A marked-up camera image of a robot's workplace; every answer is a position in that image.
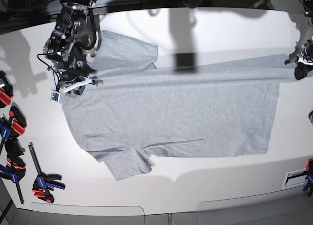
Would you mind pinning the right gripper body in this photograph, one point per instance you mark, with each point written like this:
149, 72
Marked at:
65, 78

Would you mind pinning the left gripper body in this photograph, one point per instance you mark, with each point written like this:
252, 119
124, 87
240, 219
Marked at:
305, 56

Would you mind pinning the grey T-shirt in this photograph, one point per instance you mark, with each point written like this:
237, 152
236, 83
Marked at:
217, 110

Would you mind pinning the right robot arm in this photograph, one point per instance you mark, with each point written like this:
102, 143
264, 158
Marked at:
74, 33

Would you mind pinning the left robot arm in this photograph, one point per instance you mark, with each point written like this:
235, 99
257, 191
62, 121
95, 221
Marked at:
308, 12

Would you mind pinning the grey round object right edge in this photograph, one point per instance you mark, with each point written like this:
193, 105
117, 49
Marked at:
310, 116

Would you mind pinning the red black clamp far left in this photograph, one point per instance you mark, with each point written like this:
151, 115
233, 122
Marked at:
6, 90

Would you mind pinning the black red blue bar clamp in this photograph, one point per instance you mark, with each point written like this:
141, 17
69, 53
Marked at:
15, 168

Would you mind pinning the small blue bar clamp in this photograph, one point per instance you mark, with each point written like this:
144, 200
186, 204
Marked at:
44, 184

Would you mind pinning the white label card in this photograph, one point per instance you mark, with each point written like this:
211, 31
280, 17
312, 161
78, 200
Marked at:
294, 179

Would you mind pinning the blue clamp right edge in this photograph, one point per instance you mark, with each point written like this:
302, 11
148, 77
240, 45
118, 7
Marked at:
309, 177

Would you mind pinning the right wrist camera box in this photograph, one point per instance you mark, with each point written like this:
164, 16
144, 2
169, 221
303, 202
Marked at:
57, 96

